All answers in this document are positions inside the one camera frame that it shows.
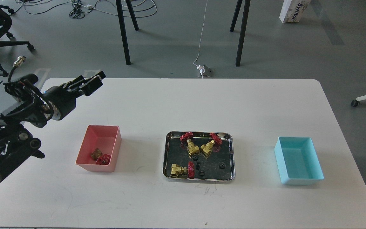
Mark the black table leg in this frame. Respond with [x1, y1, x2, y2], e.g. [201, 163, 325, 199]
[116, 0, 131, 65]
[235, 0, 250, 67]
[229, 0, 243, 32]
[125, 0, 139, 31]

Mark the brass valve red handle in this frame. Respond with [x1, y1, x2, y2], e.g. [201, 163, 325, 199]
[90, 148, 111, 165]
[180, 132, 200, 157]
[171, 161, 195, 179]
[200, 132, 222, 157]

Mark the light blue plastic box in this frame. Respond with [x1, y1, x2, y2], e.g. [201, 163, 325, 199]
[274, 136, 324, 185]

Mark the shiny metal tray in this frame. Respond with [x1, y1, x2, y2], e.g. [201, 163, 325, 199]
[162, 131, 235, 183]

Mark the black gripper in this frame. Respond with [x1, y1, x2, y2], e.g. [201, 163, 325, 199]
[43, 71, 106, 121]

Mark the pink plastic box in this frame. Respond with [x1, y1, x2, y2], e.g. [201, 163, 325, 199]
[75, 125, 122, 172]

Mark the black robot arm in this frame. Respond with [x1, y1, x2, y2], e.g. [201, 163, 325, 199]
[0, 56, 106, 183]

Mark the white cable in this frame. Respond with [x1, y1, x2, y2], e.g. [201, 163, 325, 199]
[193, 0, 209, 68]

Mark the grey floor power socket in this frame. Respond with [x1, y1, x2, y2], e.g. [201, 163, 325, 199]
[197, 65, 213, 79]

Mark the bundle of floor cables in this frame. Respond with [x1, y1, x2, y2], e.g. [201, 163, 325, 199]
[15, 0, 158, 19]

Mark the white cardboard box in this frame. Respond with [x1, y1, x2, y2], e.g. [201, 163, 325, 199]
[279, 0, 311, 23]

